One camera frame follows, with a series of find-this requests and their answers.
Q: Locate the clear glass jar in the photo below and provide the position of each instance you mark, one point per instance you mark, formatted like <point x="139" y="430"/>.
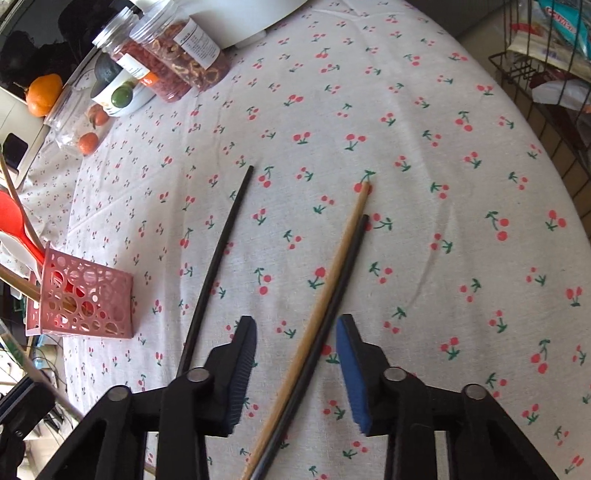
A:
<point x="69" y="129"/>

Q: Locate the jar of red berries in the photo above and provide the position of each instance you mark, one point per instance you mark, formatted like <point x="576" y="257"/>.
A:
<point x="166" y="87"/>

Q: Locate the red plastic spoon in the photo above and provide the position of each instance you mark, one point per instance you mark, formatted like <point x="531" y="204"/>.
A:
<point x="10" y="177"/>

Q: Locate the pile of assorted packets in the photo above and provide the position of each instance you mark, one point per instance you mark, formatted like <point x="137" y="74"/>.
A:
<point x="554" y="27"/>

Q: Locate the black microwave oven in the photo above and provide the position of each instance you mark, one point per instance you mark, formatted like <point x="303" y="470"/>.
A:
<point x="46" y="37"/>

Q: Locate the orange tangerine with stem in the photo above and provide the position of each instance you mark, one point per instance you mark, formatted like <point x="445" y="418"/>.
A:
<point x="44" y="94"/>

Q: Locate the white bowl green print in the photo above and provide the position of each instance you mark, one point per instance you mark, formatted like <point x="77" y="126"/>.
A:
<point x="104" y="99"/>

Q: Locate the small orange fruit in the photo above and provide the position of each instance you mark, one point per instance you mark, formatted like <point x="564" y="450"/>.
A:
<point x="98" y="115"/>
<point x="87" y="143"/>

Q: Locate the pink perforated utensil holder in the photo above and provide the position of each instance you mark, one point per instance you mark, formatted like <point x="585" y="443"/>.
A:
<point x="92" y="300"/>

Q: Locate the dark green squash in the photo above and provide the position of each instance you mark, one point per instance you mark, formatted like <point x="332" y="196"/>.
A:
<point x="106" y="71"/>

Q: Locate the jar of dried slices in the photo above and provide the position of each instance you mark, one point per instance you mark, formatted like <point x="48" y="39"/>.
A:
<point x="203" y="69"/>

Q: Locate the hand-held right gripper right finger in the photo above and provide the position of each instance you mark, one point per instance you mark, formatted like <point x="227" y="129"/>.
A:
<point x="353" y="383"/>

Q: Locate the white spoon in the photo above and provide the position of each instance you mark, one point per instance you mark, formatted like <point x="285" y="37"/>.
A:
<point x="9" y="247"/>

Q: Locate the white electric pot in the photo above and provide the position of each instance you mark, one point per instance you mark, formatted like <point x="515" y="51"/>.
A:
<point x="240" y="23"/>

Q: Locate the cream air fryer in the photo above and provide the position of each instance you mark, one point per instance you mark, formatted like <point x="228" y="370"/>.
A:
<point x="14" y="115"/>

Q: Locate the cherry print tablecloth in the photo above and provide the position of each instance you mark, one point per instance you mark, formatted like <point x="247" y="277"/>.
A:
<point x="415" y="254"/>

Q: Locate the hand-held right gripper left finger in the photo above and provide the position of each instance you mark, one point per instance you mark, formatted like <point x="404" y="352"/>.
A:
<point x="242" y="374"/>

